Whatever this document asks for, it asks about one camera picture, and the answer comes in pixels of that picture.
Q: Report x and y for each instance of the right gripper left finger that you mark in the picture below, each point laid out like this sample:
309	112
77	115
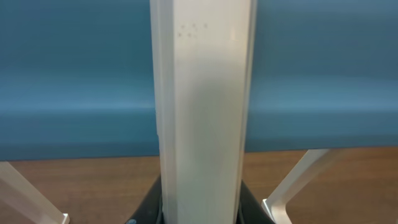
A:
149	208

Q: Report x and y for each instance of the white pipette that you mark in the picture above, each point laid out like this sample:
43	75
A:
202	109

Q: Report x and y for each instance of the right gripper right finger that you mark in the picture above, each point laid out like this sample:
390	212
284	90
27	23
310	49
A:
252	211

